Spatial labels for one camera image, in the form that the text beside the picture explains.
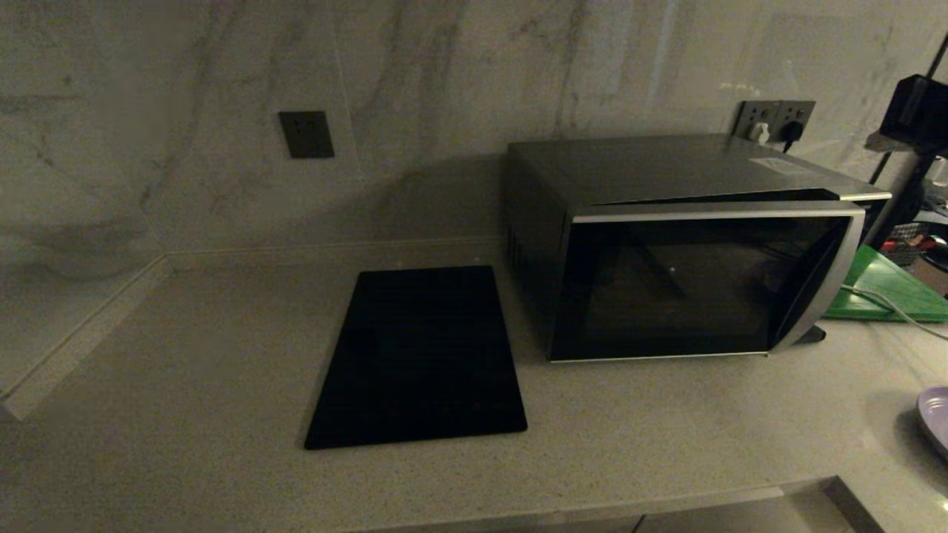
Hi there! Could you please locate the purple plastic plate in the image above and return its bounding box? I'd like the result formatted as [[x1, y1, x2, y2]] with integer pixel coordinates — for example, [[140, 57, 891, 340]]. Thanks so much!
[[916, 386, 948, 464]]

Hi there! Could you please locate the black silver microwave oven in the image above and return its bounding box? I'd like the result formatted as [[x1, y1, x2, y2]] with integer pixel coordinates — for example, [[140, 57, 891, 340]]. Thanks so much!
[[505, 133, 894, 364]]

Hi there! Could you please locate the black glass induction cooktop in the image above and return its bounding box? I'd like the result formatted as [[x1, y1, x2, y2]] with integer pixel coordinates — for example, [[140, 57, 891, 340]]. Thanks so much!
[[303, 264, 529, 452]]

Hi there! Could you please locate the green plastic cutting board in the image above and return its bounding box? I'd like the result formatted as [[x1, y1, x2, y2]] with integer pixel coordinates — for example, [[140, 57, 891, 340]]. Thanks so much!
[[821, 244, 948, 324]]

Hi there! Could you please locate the dark single wall socket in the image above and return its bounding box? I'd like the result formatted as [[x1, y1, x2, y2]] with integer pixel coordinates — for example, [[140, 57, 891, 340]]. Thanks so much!
[[278, 110, 336, 160]]

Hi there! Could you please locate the grey double wall socket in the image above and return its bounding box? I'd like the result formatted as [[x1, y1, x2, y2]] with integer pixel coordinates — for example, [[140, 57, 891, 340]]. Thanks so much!
[[732, 99, 818, 146]]

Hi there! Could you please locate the white power cable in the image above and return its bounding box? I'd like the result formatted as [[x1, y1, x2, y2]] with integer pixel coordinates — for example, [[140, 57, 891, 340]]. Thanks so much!
[[840, 283, 948, 342]]

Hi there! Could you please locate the metal shopping cart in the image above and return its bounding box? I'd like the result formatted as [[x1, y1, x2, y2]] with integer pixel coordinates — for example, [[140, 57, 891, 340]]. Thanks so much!
[[881, 218, 948, 272]]

